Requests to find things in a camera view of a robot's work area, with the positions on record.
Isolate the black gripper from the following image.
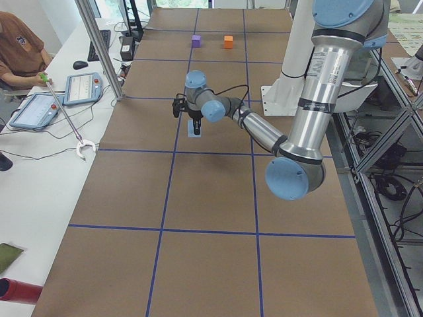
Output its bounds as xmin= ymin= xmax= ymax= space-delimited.
xmin=188 ymin=108 xmax=202 ymax=135

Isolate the light blue foam block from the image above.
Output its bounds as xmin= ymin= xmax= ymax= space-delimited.
xmin=187 ymin=120 xmax=202 ymax=138

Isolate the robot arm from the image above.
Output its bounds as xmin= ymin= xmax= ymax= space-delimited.
xmin=173 ymin=1 xmax=391 ymax=200

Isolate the purple foam block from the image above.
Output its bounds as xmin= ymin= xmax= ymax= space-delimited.
xmin=191 ymin=34 xmax=202 ymax=48

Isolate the orange foam block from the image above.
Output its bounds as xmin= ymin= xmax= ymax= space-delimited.
xmin=223 ymin=35 xmax=233 ymax=50

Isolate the black power adapter box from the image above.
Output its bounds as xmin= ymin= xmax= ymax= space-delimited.
xmin=120 ymin=36 xmax=135 ymax=61

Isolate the far blue teach pendant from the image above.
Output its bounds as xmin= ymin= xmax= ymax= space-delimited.
xmin=63 ymin=72 xmax=102 ymax=106

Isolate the blue teach pendant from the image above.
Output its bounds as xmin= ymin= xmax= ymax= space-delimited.
xmin=9 ymin=93 xmax=59 ymax=129
xmin=63 ymin=72 xmax=102 ymax=106

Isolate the black keyboard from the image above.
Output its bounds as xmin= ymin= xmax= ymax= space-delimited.
xmin=87 ymin=29 xmax=112 ymax=63

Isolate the black computer mouse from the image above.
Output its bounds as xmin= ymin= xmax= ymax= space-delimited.
xmin=73 ymin=60 xmax=89 ymax=70

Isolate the near blue teach pendant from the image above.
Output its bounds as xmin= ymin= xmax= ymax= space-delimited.
xmin=9 ymin=93 xmax=59 ymax=129

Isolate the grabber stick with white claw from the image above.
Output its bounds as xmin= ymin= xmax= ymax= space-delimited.
xmin=38 ymin=72 xmax=96 ymax=161

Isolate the person in brown shirt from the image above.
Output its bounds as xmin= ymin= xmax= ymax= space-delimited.
xmin=1 ymin=11 xmax=52 ymax=90

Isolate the green cloth pouch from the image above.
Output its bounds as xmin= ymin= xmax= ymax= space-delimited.
xmin=0 ymin=243 xmax=24 ymax=273

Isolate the red cylinder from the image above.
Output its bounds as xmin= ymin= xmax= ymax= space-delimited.
xmin=1 ymin=278 xmax=43 ymax=304

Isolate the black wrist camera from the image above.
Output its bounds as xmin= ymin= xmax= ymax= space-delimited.
xmin=172 ymin=97 xmax=187 ymax=118

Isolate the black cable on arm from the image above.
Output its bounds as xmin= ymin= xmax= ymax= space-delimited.
xmin=211 ymin=84 xmax=250 ymax=115

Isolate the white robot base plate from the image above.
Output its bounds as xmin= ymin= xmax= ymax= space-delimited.
xmin=261 ymin=1 xmax=391 ymax=116

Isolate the aluminium frame post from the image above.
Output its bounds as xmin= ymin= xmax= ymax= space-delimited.
xmin=75 ymin=0 xmax=125 ymax=101

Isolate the black cable bundle on floor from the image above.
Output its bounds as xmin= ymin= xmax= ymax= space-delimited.
xmin=373 ymin=171 xmax=409 ymax=201

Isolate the aluminium side frame rail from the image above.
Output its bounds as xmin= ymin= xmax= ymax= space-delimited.
xmin=333 ymin=49 xmax=423 ymax=317

